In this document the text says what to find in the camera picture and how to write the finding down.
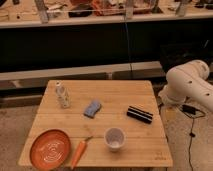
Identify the orange ceramic bowl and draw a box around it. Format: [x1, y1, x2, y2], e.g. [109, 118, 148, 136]
[29, 129, 71, 171]

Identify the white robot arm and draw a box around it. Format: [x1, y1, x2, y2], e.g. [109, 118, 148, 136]
[159, 60, 213, 112]

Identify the blue sponge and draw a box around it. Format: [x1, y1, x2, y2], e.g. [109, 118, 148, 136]
[84, 100, 101, 118]

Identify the black striped box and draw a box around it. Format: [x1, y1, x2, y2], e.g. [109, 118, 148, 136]
[127, 106, 153, 124]

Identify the small clear bottle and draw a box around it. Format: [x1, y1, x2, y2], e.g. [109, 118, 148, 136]
[55, 82, 70, 108]

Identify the white paper cup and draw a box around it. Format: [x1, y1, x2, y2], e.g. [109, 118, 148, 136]
[104, 127, 125, 152]

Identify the orange carrot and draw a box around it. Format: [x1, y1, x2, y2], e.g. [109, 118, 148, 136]
[71, 136, 92, 169]

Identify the black power adapter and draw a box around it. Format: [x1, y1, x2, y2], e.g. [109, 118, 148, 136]
[182, 105, 196, 115]

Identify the metal shelf rack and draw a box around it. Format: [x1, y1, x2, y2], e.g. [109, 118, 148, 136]
[0, 0, 213, 29]

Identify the black cable on floor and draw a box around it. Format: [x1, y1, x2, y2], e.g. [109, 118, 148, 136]
[178, 104, 207, 171]

